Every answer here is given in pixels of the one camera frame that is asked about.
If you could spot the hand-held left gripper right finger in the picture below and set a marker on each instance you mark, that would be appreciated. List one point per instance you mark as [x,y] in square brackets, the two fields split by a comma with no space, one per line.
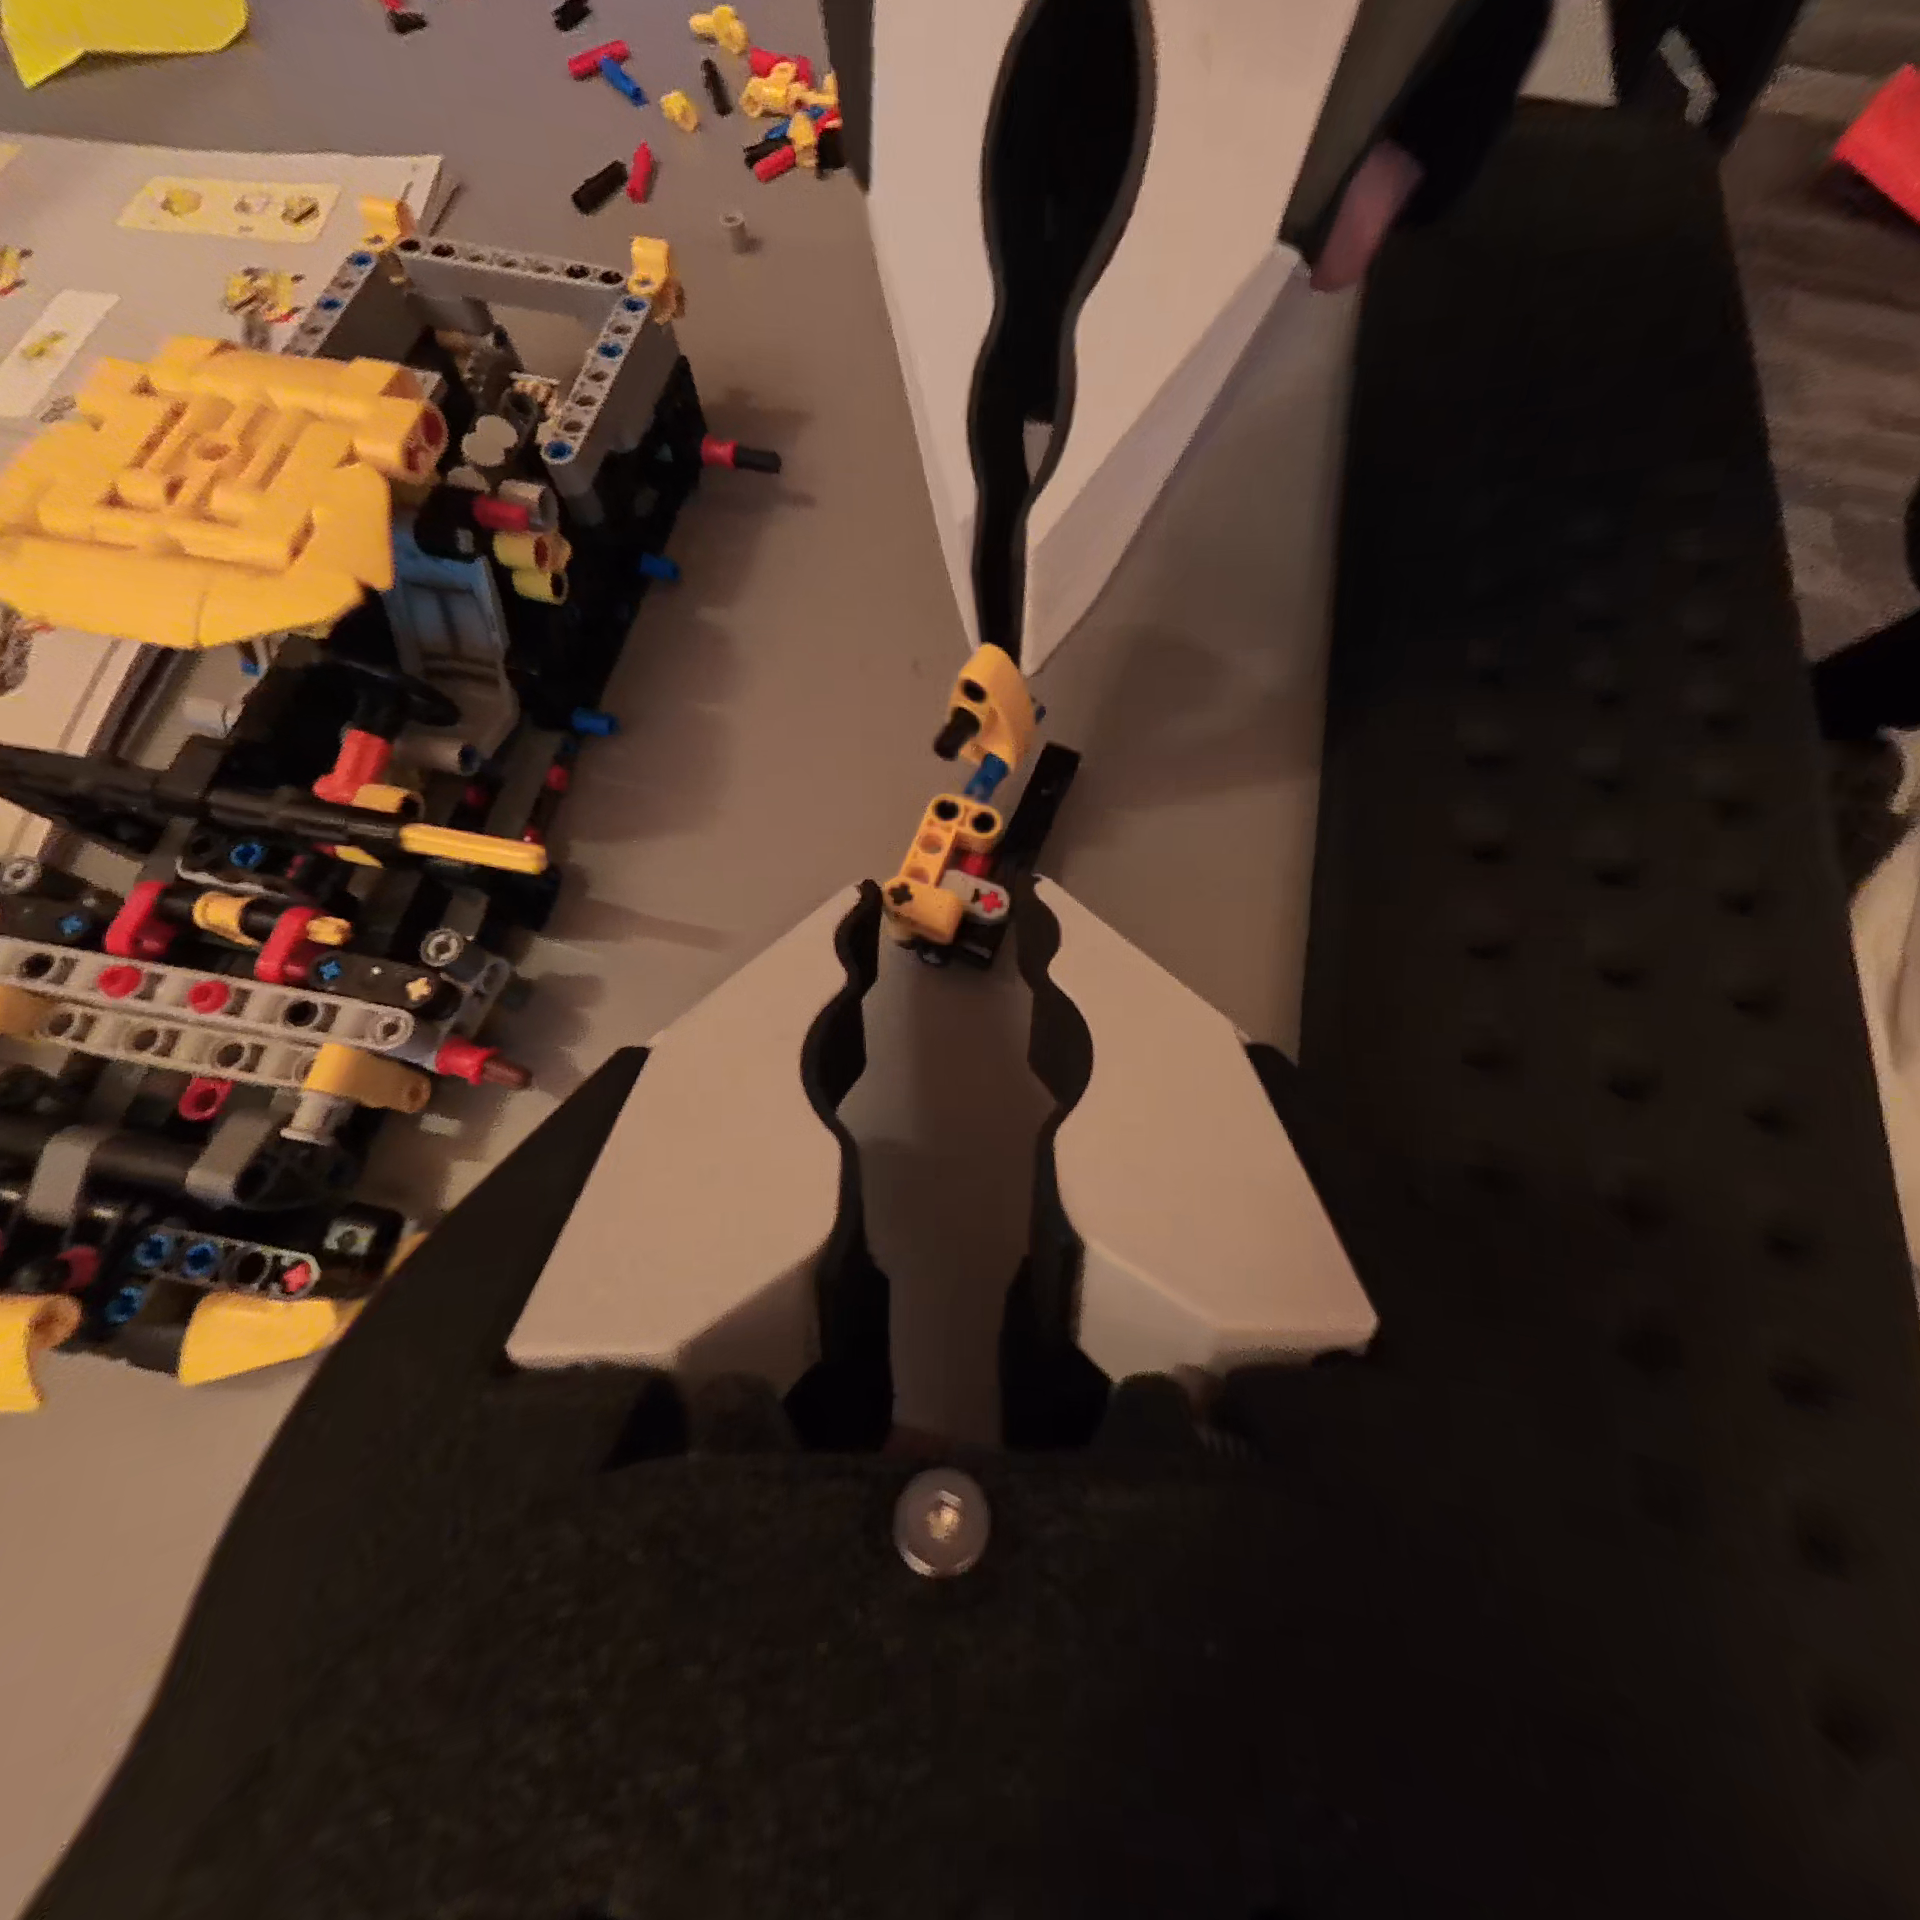
[1201,1185]

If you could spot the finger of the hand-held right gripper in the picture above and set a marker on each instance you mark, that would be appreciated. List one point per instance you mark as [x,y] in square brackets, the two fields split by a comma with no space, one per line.
[931,224]
[1214,224]

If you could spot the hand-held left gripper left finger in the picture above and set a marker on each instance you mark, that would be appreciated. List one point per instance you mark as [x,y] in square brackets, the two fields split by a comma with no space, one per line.
[692,1201]

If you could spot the small yellow black brick assembly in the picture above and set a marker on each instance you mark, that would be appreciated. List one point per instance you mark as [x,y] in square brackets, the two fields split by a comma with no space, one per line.
[944,886]

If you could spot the yellow curved connector brick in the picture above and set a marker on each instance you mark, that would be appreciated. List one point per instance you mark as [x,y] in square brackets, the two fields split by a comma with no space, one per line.
[998,698]

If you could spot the yellow black brick car model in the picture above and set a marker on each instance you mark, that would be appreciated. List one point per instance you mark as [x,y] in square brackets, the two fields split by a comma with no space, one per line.
[196,495]

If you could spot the grey desk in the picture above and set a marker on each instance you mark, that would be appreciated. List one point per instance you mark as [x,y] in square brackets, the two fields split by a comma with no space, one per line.
[840,495]

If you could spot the person's right hand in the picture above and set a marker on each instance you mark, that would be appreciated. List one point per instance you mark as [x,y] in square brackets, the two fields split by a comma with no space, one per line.
[1366,224]

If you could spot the scattered small loose bricks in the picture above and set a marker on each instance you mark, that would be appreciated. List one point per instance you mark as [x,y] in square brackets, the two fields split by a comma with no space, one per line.
[788,100]

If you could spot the black dimpled pad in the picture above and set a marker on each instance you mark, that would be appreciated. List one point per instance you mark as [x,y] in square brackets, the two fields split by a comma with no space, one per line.
[1576,902]

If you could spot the red flat object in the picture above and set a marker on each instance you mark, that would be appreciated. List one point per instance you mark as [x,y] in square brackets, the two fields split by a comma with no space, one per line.
[1881,150]

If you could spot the grey building instruction booklet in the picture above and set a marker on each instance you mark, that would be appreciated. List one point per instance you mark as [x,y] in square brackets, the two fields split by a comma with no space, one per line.
[224,212]

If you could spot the person in white shirt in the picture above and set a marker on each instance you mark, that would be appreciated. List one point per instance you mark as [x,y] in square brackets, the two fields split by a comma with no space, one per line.
[1893,961]

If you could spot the yellow paper sheet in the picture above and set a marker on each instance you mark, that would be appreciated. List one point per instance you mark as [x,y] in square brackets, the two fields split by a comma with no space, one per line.
[107,31]

